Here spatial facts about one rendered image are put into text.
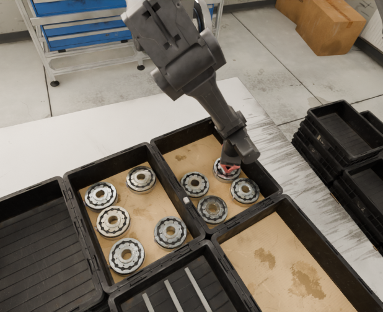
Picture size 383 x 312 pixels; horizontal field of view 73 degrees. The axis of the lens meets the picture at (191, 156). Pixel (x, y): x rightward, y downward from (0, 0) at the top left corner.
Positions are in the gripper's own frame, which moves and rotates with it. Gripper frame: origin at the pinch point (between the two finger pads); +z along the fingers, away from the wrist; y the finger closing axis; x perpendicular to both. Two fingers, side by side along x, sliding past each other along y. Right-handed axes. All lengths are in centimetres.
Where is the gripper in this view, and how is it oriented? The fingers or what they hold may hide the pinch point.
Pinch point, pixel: (227, 165)
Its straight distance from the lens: 97.0
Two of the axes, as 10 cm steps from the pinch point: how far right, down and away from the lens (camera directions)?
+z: -0.5, 6.0, 8.0
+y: 1.6, -7.9, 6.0
